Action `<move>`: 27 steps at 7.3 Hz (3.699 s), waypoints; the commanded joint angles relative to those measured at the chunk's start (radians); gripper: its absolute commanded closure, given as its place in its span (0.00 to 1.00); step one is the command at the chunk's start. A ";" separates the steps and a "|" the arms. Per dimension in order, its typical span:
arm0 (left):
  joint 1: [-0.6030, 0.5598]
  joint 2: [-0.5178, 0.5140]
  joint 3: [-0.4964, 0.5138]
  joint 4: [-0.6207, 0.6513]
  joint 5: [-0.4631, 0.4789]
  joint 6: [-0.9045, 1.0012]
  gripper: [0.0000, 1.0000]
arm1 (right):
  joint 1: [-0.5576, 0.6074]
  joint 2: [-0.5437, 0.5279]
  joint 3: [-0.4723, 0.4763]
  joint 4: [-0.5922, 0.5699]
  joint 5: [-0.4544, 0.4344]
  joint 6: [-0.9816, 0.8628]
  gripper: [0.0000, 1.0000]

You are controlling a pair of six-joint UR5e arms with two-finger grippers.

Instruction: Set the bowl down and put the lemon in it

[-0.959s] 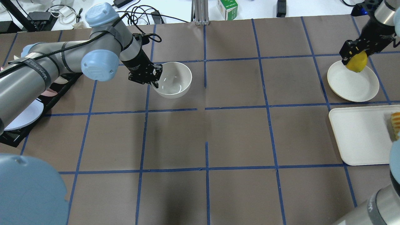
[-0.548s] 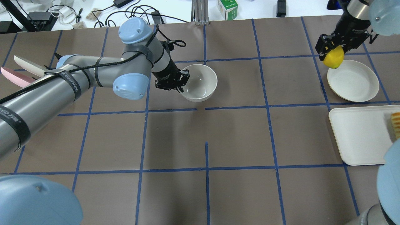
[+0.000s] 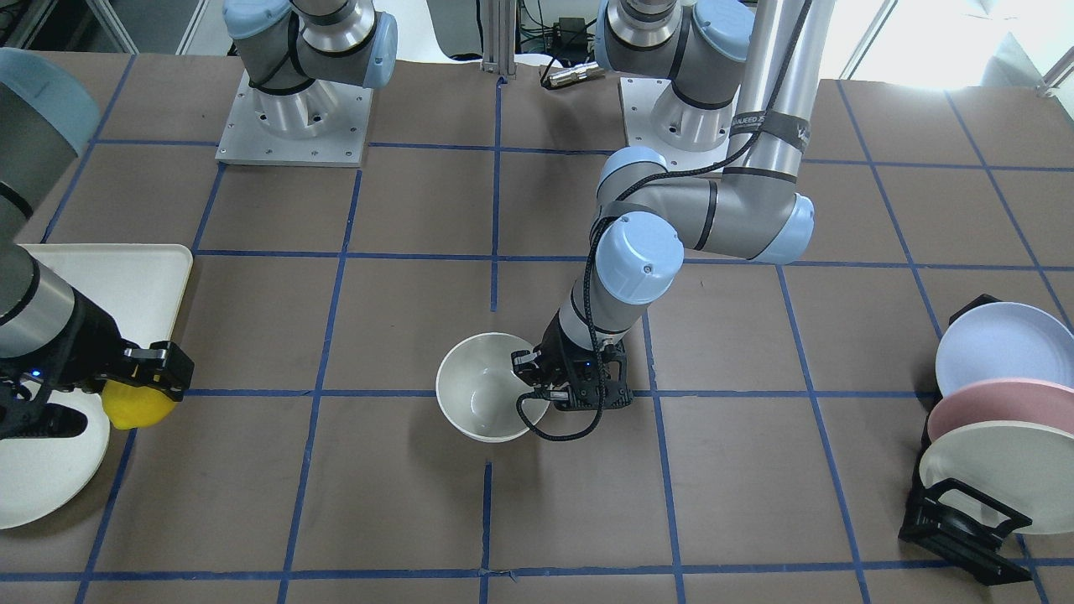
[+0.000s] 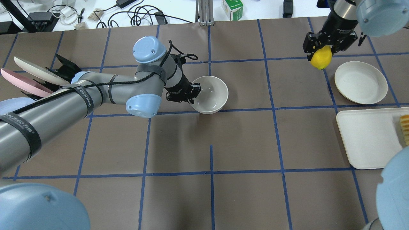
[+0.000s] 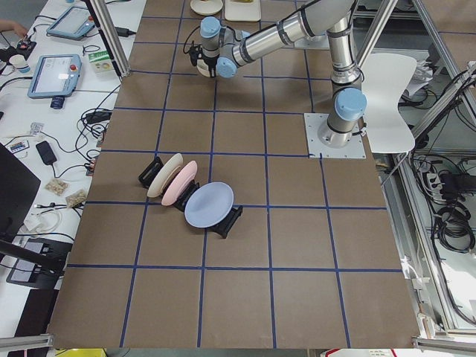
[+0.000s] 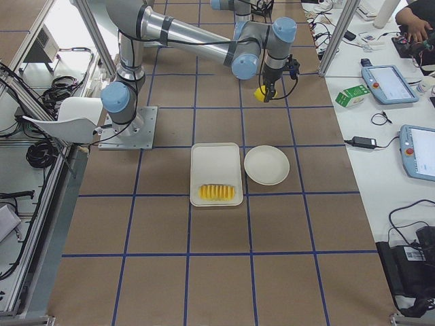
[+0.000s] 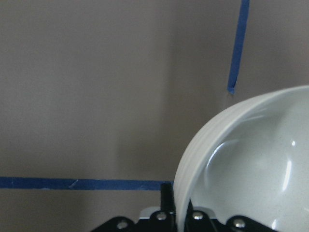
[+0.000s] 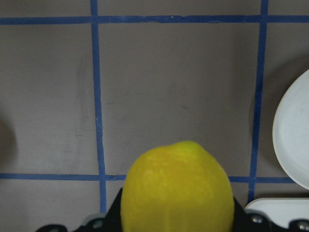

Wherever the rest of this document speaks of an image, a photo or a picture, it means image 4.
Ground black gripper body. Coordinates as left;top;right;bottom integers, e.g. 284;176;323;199
165;82;201;104

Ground black gripper body with lemon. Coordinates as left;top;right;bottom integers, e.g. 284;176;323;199
303;31;358;61

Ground yellow lemon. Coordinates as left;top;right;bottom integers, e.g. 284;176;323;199
311;45;333;70

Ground cream ceramic bowl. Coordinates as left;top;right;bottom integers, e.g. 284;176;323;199
190;76;229;114

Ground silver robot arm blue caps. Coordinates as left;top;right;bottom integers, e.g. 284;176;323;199
0;36;201;230

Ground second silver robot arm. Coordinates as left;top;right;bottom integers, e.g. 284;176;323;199
303;0;409;61

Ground cream plate on table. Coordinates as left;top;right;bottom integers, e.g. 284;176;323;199
334;61;388;104

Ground green white cardboard box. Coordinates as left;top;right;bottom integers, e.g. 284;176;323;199
222;0;244;21

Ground white tray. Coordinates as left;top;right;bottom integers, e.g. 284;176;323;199
336;107;409;169

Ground yellow sponge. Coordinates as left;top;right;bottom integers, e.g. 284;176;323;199
399;114;409;146

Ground black power adapter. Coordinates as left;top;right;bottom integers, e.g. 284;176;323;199
115;0;137;9

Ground black plate rack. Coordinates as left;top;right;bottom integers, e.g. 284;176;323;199
38;54;81;97

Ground cream plate in rack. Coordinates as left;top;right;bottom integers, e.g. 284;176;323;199
14;56;70;86

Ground pink plate in rack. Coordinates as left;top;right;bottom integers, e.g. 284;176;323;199
1;68;53;97

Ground lavender blue plate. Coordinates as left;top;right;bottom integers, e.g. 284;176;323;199
0;97;35;115

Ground aluminium frame post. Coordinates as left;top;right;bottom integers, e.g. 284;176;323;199
195;0;214;26

